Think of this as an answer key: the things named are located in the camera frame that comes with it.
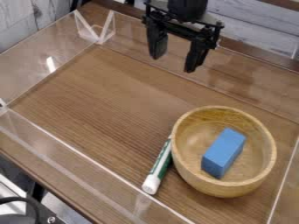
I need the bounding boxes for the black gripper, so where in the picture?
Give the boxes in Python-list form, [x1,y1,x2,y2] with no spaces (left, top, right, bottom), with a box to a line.
[143,0,225,73]

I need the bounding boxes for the blue block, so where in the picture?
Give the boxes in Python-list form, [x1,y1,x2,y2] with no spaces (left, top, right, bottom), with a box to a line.
[201,128,247,179]

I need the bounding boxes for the brown wooden bowl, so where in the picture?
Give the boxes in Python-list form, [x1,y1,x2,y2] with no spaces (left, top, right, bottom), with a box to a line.
[171,106,277,198]

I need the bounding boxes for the white green marker pen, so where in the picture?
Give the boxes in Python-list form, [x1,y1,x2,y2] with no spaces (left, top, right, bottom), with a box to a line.
[142,138,173,195]

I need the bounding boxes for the clear acrylic tray wall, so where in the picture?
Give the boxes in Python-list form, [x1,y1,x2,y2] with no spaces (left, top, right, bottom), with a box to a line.
[0,6,299,224]

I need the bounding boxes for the black cable lower left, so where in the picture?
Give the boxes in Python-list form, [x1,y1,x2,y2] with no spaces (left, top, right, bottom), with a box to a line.
[0,196,43,224]

